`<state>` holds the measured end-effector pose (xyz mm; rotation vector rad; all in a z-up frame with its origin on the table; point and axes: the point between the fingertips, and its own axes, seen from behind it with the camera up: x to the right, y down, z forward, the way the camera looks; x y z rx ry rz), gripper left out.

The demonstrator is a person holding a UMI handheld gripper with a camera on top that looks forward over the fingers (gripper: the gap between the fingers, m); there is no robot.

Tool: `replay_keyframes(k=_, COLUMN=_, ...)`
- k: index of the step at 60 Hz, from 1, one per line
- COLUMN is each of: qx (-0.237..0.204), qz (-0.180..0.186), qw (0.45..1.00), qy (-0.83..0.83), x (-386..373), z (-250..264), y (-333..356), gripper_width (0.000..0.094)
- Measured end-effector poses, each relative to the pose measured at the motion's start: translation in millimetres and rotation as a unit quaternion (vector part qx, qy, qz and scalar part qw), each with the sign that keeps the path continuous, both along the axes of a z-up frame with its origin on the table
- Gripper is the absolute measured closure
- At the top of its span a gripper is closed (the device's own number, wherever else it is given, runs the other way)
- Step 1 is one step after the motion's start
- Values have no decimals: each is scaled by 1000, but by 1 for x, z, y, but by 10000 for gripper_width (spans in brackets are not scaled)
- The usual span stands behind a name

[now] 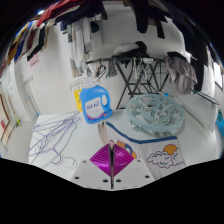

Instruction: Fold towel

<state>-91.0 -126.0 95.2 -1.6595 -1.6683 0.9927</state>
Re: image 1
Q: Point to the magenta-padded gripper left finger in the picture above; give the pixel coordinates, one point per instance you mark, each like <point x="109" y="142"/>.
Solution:
<point x="100" y="160"/>

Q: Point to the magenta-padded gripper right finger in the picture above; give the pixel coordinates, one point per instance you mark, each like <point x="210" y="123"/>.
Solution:
<point x="125" y="160"/>

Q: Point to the cartoon print towel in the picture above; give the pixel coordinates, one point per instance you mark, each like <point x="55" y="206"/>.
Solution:
<point x="156" y="146"/>

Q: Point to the blue detergent bottle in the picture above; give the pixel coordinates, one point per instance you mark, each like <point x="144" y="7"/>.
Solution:
<point x="95" y="106"/>

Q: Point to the pale blue round peg hanger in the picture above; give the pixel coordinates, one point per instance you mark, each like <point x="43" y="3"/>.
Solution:
<point x="155" y="115"/>

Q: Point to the yellow sign board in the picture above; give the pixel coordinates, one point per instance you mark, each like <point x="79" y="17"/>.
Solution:
<point x="78" y="100"/>

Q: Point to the black folding drying rack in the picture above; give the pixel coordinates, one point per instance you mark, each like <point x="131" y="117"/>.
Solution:
<point x="128" y="80"/>

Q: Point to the white pillow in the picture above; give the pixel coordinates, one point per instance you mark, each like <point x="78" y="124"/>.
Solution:
<point x="198" y="113"/>

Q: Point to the grey garment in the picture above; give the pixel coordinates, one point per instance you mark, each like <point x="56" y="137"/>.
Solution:
<point x="181" y="75"/>

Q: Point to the blue bucket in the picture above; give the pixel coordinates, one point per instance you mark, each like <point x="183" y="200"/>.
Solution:
<point x="220" y="121"/>

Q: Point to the white folded bedding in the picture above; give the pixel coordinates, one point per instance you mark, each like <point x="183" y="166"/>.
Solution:
<point x="125" y="49"/>

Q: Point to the hanging clothes row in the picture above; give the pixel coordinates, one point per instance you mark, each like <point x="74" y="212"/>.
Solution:
<point x="76" y="10"/>

